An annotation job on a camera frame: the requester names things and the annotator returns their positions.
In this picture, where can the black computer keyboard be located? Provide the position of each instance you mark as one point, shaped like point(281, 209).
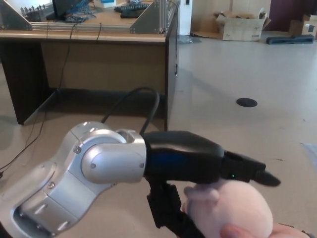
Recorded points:
point(131, 8)

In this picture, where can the person's bare hand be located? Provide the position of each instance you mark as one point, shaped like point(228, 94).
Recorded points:
point(232, 231)

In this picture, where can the flat black desk device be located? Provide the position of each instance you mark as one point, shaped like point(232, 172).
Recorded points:
point(130, 14)

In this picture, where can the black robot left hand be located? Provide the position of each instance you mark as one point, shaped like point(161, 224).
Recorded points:
point(183, 158)

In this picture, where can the clear plastic bag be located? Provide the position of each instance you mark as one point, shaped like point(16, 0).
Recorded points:
point(188, 39)

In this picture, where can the large open cardboard box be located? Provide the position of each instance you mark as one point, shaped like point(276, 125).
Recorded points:
point(242, 29)

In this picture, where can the white and blue box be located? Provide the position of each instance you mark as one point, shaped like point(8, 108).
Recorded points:
point(108, 3)

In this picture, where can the black monitor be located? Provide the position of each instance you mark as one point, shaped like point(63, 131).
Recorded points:
point(62, 7)

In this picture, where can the wooden desk with dark sides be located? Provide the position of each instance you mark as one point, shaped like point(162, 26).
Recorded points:
point(99, 64)

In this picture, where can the black round floor cover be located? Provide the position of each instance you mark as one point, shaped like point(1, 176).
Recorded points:
point(247, 102)

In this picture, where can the small cardboard box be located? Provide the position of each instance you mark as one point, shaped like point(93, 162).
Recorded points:
point(301, 26)

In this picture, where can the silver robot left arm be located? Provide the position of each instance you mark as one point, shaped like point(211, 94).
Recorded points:
point(74, 178)

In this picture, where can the white plush dumpling toy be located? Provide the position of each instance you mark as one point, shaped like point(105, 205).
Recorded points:
point(242, 205)

